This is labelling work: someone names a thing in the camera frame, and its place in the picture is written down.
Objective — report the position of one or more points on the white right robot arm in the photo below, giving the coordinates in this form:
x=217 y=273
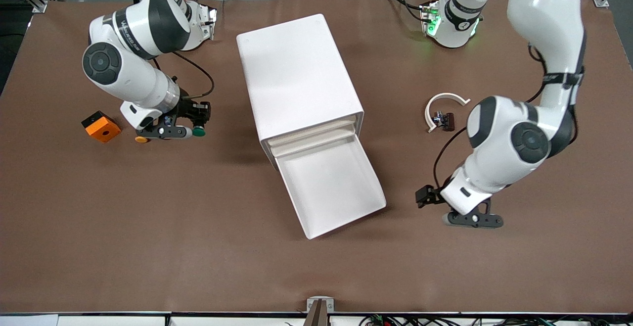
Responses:
x=128 y=73

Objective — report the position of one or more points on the metal clamp bracket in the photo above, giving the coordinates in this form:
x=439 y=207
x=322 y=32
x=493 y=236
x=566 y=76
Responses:
x=310 y=304

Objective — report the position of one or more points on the green push button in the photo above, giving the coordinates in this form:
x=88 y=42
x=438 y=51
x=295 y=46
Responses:
x=199 y=131

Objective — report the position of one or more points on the brown table mat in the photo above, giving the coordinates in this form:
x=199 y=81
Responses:
x=148 y=227

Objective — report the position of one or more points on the white table edge rail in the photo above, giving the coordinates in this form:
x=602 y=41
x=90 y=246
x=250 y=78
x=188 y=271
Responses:
x=99 y=321

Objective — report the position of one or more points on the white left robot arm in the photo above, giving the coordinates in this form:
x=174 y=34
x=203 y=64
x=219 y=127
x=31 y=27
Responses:
x=544 y=19

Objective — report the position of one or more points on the dark brown small component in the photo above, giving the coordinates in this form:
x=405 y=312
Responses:
x=447 y=120

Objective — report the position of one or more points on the orange box with hole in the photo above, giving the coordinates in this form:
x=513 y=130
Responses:
x=104 y=130

